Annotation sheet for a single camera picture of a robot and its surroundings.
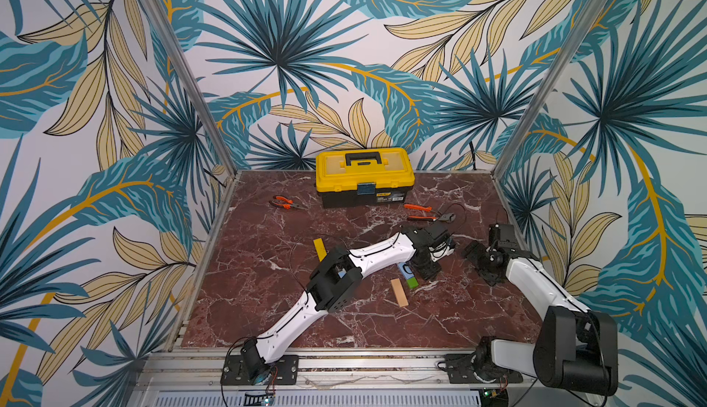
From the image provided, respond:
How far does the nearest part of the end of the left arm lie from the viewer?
0.70 m

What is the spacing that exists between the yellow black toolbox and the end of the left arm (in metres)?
0.27

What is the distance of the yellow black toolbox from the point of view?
3.19 ft
